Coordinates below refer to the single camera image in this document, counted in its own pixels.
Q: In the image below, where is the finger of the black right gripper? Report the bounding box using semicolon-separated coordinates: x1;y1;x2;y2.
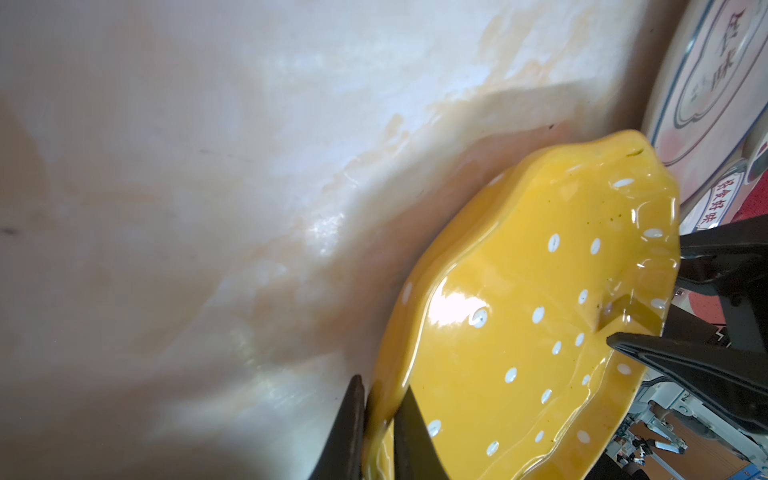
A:
676;215;767;354
607;333;767;434

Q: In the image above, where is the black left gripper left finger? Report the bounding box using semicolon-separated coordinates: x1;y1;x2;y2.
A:
309;375;366;480

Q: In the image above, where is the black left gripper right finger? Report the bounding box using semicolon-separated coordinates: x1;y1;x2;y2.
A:
393;388;448;480

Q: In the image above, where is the yellow white-dotted plate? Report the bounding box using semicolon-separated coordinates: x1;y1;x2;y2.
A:
362;130;680;479

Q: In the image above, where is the white plate with cloud emblem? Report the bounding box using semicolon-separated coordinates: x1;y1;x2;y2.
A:
642;0;767;234

